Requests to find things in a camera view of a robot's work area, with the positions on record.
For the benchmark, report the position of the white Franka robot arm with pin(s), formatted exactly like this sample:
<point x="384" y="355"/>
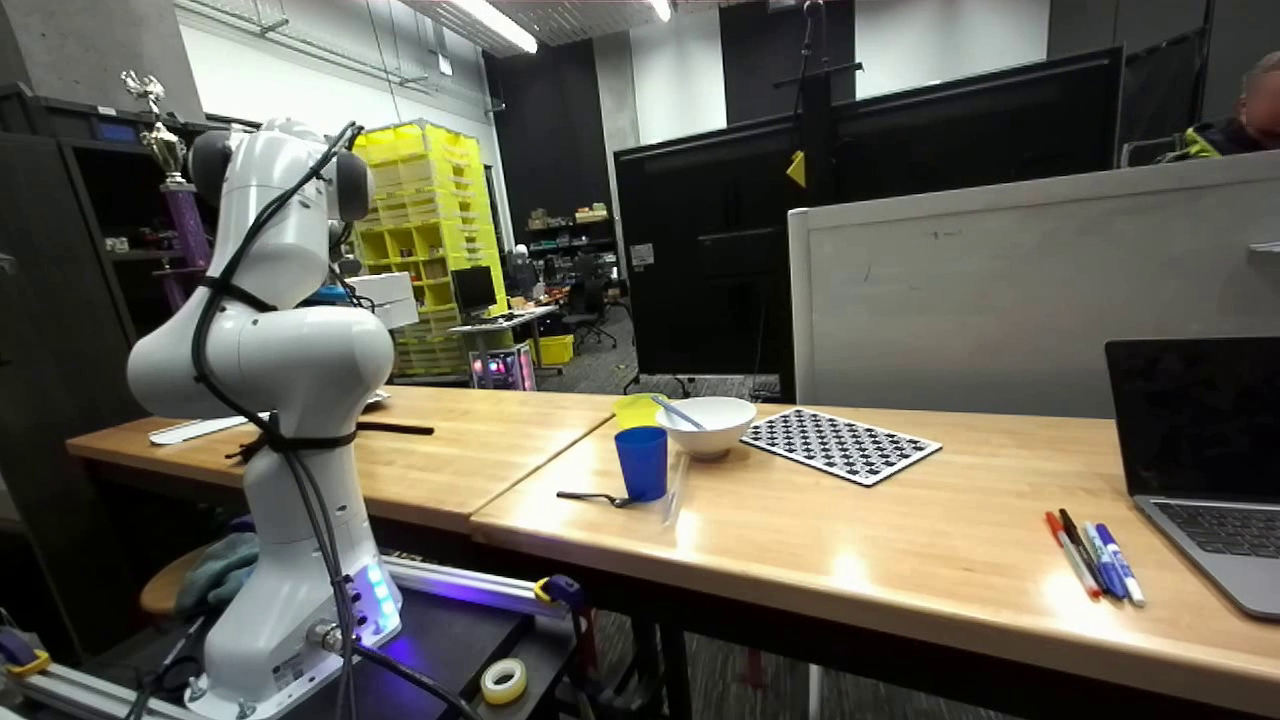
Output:
<point x="284" y="360"/>

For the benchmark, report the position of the grey cloth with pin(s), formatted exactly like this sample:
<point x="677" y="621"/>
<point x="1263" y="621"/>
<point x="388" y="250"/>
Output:
<point x="220" y="566"/>

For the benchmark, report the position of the yellow sponge block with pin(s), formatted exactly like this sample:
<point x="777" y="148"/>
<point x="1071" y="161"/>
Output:
<point x="636" y="413"/>

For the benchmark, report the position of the blue plastic fork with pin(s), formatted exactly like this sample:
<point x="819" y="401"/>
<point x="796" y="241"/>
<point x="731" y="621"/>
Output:
<point x="683" y="413"/>

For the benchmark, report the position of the small yellow bin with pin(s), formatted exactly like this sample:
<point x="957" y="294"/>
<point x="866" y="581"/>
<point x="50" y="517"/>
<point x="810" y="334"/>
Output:
<point x="554" y="350"/>

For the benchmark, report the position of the black office chair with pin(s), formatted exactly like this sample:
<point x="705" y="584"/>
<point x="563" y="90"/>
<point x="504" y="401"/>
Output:
<point x="590" y="287"/>

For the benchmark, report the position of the white bowl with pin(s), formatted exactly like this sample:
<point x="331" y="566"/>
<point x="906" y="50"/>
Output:
<point x="712" y="435"/>

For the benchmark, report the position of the blue plastic cup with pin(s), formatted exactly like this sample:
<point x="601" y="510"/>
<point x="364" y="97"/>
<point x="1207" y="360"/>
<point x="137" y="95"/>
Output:
<point x="640" y="467"/>

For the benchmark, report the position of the clear plastic container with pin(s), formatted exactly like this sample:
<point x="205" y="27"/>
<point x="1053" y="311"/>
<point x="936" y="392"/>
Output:
<point x="677" y="481"/>

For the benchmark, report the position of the large black monitor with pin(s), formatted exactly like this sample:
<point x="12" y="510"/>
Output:
<point x="720" y="253"/>

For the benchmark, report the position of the background desk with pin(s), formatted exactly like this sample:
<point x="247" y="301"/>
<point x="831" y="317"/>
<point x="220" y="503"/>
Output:
<point x="504" y="322"/>

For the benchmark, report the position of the black plastic fork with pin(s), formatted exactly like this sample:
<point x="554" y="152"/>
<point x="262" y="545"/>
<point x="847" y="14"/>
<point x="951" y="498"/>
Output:
<point x="584" y="498"/>

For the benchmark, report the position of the checkerboard calibration sheet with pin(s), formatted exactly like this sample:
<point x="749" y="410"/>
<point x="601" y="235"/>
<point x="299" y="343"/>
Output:
<point x="840" y="446"/>

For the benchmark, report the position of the white box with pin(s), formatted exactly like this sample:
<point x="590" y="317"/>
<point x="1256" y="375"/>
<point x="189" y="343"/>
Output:
<point x="392" y="301"/>

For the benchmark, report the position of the yellow stacked crates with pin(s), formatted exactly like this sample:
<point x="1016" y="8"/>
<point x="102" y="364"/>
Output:
<point x="425" y="201"/>

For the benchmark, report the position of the black robot stand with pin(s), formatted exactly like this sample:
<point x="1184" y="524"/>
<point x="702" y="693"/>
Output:
<point x="455" y="641"/>

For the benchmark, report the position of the tape roll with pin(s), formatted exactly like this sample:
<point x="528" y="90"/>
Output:
<point x="485" y="685"/>

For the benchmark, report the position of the white partition panel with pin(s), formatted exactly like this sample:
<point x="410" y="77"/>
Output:
<point x="1002" y="294"/>

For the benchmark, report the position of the ceiling light strip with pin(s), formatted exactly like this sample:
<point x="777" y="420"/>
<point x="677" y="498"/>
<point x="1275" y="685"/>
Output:
<point x="496" y="27"/>

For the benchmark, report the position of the white flat object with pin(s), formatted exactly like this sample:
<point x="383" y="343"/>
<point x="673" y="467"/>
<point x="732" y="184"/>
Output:
<point x="192" y="428"/>

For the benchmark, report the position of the orange marker pen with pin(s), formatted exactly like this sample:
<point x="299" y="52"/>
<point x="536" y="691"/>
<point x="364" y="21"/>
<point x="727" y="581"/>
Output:
<point x="1071" y="553"/>

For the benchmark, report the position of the black marker pen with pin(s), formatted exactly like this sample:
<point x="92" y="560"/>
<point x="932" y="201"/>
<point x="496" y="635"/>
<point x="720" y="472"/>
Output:
<point x="1082" y="545"/>

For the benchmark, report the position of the blue marker pen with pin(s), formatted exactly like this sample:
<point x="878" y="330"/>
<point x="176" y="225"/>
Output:
<point x="1123" y="560"/>
<point x="1106" y="560"/>

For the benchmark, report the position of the silver and purple trophy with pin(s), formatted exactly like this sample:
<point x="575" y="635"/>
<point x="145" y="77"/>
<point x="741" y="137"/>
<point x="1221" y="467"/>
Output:
<point x="164" y="142"/>

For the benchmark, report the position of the wooden stool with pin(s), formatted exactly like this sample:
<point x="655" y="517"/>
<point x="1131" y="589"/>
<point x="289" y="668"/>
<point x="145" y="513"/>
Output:
<point x="163" y="584"/>

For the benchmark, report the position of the grey laptop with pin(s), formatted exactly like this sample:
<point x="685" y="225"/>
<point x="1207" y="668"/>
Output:
<point x="1195" y="420"/>

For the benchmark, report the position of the black shelf unit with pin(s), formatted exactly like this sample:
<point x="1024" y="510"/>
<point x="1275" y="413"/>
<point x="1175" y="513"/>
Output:
<point x="54" y="334"/>

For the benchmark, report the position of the seated person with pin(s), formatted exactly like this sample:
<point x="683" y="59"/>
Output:
<point x="1255" y="106"/>

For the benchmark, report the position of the aluminium rail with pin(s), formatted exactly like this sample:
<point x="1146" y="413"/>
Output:
<point x="81" y="693"/>

